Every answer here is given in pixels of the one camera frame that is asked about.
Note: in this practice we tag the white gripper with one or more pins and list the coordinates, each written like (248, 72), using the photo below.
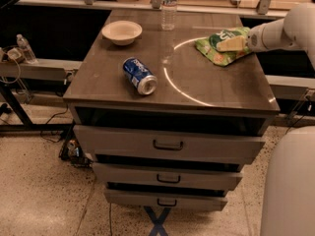
(257, 39)

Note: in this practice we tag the green rice chip bag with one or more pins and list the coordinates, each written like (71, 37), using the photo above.
(207, 46)

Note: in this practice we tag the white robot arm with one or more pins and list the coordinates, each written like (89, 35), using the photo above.
(289, 195)

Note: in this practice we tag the clear water bottle on cabinet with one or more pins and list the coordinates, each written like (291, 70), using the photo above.
(168, 13)

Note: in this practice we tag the blue soda can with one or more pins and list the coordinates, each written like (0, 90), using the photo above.
(139, 75)

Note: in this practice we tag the white bowl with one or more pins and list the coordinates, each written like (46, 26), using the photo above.
(122, 33)

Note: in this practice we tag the grey drawer cabinet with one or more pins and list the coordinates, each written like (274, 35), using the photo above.
(192, 96)

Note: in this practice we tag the middle drawer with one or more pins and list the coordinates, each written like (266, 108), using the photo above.
(167, 177)

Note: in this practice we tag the drawer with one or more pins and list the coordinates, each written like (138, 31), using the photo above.
(164, 200)
(167, 177)
(168, 145)

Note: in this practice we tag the top drawer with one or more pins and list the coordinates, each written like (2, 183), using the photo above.
(168, 145)

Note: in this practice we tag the bottom drawer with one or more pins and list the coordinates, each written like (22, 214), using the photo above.
(164, 200)

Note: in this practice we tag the left metal bench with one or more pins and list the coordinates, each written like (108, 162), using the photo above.
(45, 75)

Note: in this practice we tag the blue tape cross on floor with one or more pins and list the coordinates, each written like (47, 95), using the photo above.
(157, 221)

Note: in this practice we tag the small water bottle on bench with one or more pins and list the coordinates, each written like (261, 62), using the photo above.
(26, 49)

